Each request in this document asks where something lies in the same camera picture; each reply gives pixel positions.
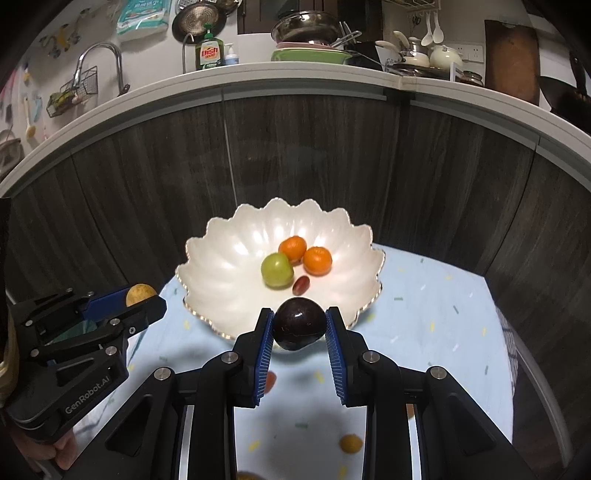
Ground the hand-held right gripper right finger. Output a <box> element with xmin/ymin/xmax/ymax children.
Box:
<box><xmin>324</xmin><ymin>305</ymin><xmax>520</xmax><ymax>480</ymax></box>

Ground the chrome kitchen faucet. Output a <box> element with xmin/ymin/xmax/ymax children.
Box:
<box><xmin>73</xmin><ymin>42</ymin><xmax>131</xmax><ymax>97</ymax></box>

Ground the hanging tissue package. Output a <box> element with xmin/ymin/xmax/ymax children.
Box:
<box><xmin>115</xmin><ymin>0</ymin><xmax>169</xmax><ymax>37</ymax></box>

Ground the dark wooden window frame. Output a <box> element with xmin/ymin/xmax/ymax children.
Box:
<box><xmin>238</xmin><ymin>0</ymin><xmax>384</xmax><ymax>35</ymax></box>

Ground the black wok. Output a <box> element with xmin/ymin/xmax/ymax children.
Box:
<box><xmin>538</xmin><ymin>51</ymin><xmax>591</xmax><ymax>130</ymax></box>

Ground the wooden cutting board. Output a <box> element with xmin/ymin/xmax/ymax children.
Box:
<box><xmin>484</xmin><ymin>19</ymin><xmax>541</xmax><ymax>104</ymax></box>

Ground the person's left hand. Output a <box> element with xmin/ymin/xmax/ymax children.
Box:
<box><xmin>11</xmin><ymin>429</ymin><xmax>80</xmax><ymax>472</ymax></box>

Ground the green apple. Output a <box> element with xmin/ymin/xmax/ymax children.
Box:
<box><xmin>261</xmin><ymin>252</ymin><xmax>294</xmax><ymax>290</ymax></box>

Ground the cream teapot with spout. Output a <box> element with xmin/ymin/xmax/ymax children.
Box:
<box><xmin>376</xmin><ymin>31</ymin><xmax>432</xmax><ymax>70</ymax></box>

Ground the cream round pot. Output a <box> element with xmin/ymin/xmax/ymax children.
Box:
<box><xmin>429</xmin><ymin>45</ymin><xmax>465</xmax><ymax>71</ymax></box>

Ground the hanging steel frying pan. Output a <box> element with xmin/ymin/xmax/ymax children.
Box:
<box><xmin>172</xmin><ymin>2</ymin><xmax>228</xmax><ymax>43</ymax></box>

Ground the pink dish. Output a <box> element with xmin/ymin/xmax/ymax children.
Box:
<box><xmin>276</xmin><ymin>41</ymin><xmax>333</xmax><ymax>51</ymax></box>

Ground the wire sink basket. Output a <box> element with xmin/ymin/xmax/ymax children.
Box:
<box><xmin>46</xmin><ymin>66</ymin><xmax>99</xmax><ymax>118</ymax></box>

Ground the orange tangerine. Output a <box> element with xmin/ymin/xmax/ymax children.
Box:
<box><xmin>302</xmin><ymin>246</ymin><xmax>333</xmax><ymax>277</ymax></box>
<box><xmin>278</xmin><ymin>236</ymin><xmax>308</xmax><ymax>264</ymax></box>

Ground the teal plastic bag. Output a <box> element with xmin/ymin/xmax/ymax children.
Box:
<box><xmin>44</xmin><ymin>318</ymin><xmax>100</xmax><ymax>344</ymax></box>

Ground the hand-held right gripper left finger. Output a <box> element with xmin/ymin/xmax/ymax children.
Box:
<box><xmin>104</xmin><ymin>307</ymin><xmax>278</xmax><ymax>480</ymax></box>

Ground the metal wall rack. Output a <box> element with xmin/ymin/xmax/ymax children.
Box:
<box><xmin>397</xmin><ymin>0</ymin><xmax>439</xmax><ymax>14</ymax></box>

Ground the green baking dish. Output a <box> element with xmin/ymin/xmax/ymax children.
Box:
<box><xmin>270</xmin><ymin>48</ymin><xmax>354</xmax><ymax>65</ymax></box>

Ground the dark wood kitchen counter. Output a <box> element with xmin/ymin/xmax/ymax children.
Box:
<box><xmin>0</xmin><ymin>60</ymin><xmax>591</xmax><ymax>467</ymax></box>

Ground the white scalloped bowl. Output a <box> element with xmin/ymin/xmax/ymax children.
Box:
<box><xmin>175</xmin><ymin>198</ymin><xmax>386</xmax><ymax>342</ymax></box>

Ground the white striped towel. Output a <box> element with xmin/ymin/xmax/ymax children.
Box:
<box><xmin>496</xmin><ymin>307</ymin><xmax>522</xmax><ymax>398</ymax></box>

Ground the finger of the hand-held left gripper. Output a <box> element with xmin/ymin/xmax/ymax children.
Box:
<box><xmin>30</xmin><ymin>295</ymin><xmax>167</xmax><ymax>370</ymax></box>
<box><xmin>11</xmin><ymin>286</ymin><xmax>132</xmax><ymax>344</ymax></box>

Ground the light blue patterned cloth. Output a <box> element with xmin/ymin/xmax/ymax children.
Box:
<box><xmin>124</xmin><ymin>244</ymin><xmax>515</xmax><ymax>480</ymax></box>

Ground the green dish soap bottle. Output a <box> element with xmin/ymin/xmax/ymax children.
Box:
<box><xmin>195</xmin><ymin>23</ymin><xmax>225</xmax><ymax>71</ymax></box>

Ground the dark purple plum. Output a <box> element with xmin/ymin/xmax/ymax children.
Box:
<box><xmin>271</xmin><ymin>298</ymin><xmax>326</xmax><ymax>353</ymax></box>

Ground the slim metal tap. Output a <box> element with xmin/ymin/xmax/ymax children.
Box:
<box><xmin>181</xmin><ymin>33</ymin><xmax>199</xmax><ymax>75</ymax></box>

